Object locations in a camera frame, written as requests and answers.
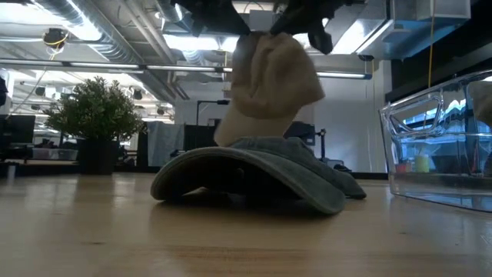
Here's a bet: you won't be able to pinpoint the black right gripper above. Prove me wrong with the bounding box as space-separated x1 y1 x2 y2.
271 0 347 55

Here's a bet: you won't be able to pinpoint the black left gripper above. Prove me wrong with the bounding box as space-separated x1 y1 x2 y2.
172 0 253 36

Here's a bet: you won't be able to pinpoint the dark green baseball cap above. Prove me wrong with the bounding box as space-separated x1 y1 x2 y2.
149 136 368 216

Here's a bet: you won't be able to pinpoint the grey ceiling box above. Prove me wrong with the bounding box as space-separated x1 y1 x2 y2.
249 9 276 32

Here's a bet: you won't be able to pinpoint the black backdrop panel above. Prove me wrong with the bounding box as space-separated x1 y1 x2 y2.
183 122 218 152

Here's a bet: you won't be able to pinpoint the grey partition cloth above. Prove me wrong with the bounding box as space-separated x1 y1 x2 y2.
147 121 185 167

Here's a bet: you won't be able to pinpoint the long ceiling light strip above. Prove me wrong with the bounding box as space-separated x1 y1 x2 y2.
0 58 373 81

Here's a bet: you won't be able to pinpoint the potted green artificial plant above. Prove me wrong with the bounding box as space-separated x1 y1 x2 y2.
43 75 146 177

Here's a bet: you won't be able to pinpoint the yellow-green cylinder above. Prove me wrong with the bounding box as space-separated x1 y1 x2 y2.
414 154 431 174

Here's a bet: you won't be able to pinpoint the black ceiling sensor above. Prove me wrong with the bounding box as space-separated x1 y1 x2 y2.
42 27 71 50

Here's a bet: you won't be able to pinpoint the clear plastic bin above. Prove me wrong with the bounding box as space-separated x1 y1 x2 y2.
378 68 492 214

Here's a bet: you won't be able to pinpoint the black computer monitors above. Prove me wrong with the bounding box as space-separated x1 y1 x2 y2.
0 114 36 162

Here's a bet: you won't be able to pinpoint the silver round air duct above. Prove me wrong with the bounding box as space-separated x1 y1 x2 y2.
155 0 185 23

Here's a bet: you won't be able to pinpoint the black gantry frame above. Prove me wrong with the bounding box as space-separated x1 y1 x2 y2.
195 98 231 128

